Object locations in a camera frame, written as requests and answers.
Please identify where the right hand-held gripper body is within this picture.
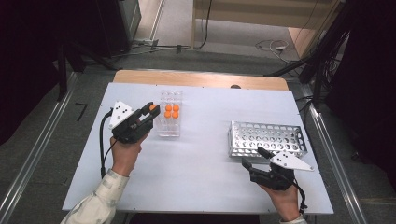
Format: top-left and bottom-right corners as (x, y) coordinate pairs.
(249, 150), (315, 191)

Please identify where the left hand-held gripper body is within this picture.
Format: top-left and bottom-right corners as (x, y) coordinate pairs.
(107, 100), (154, 145)

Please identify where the clear acrylic tube rack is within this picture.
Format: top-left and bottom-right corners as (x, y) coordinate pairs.
(156, 90), (183, 138)

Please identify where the perforated metal tube rack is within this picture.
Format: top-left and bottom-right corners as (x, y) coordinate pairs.
(227, 120), (308, 160)

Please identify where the person's left hand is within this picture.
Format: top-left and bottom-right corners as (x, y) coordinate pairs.
(109, 130), (151, 178)

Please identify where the person's right hand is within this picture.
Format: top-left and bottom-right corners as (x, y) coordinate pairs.
(259, 184), (303, 223)

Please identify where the black cabinet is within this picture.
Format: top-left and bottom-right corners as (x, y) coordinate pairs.
(92, 0), (143, 60)

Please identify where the black curtain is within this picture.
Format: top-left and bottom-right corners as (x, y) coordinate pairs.
(323, 0), (396, 188)
(0, 0), (97, 147)

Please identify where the wooden shelf unit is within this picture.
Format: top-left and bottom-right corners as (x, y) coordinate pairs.
(191, 0), (347, 60)

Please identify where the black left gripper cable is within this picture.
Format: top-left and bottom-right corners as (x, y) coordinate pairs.
(98, 106), (119, 180)

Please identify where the aluminium floor rail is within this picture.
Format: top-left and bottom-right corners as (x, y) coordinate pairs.
(300, 83), (370, 224)
(0, 72), (78, 224)

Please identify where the black metal stand with cables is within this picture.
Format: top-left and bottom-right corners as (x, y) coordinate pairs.
(264, 0), (356, 113)

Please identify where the black floor cable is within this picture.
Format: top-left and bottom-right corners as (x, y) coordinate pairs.
(111, 0), (214, 59)

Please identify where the white floor cable with plug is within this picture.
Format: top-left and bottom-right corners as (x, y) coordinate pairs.
(255, 38), (300, 64)

